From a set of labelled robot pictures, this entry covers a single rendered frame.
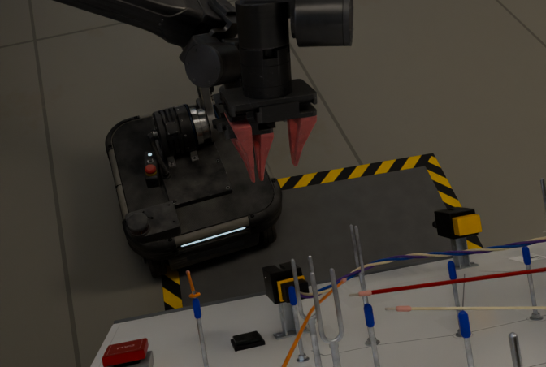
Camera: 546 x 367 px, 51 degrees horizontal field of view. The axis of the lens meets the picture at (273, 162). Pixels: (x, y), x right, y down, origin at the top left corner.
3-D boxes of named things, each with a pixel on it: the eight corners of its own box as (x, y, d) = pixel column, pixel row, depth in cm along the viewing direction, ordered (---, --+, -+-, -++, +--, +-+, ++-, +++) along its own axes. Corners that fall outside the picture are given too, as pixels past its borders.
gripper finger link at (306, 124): (320, 173, 69) (317, 98, 65) (262, 183, 67) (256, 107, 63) (303, 151, 75) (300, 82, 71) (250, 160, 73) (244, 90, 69)
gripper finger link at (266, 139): (280, 181, 84) (272, 118, 82) (232, 190, 82) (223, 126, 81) (270, 174, 90) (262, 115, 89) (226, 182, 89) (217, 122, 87)
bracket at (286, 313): (305, 327, 78) (300, 291, 78) (310, 332, 75) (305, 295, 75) (273, 334, 77) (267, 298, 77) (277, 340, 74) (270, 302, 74)
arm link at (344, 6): (266, 4, 73) (253, -58, 66) (357, 1, 70) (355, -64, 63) (250, 71, 65) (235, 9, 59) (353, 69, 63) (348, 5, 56)
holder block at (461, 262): (451, 256, 107) (443, 205, 107) (484, 267, 95) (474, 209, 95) (428, 261, 106) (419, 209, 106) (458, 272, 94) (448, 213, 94)
